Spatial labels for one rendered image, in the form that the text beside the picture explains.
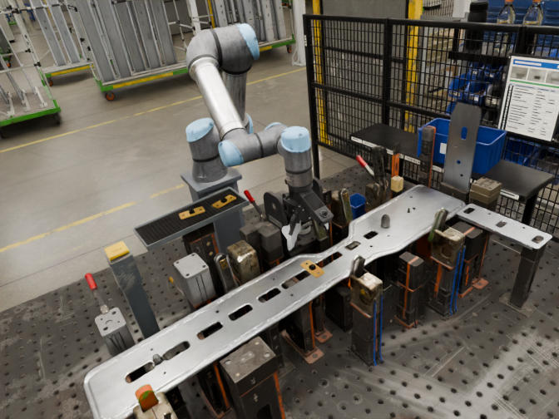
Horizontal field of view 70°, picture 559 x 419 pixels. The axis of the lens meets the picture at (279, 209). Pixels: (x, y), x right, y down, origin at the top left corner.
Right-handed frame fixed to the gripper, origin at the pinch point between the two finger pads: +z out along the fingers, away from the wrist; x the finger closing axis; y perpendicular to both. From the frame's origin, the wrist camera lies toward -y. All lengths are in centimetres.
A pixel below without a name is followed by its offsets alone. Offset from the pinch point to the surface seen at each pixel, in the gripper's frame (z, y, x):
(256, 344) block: 8.6, -14.9, 30.9
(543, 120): -11, -16, -101
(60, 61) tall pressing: 62, 965, -70
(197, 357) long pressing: 11.3, -6.0, 44.2
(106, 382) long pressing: 11, 3, 66
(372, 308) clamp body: 14.9, -21.6, -4.2
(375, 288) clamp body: 7.8, -21.6, -5.4
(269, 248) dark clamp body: 8.8, 15.8, 5.7
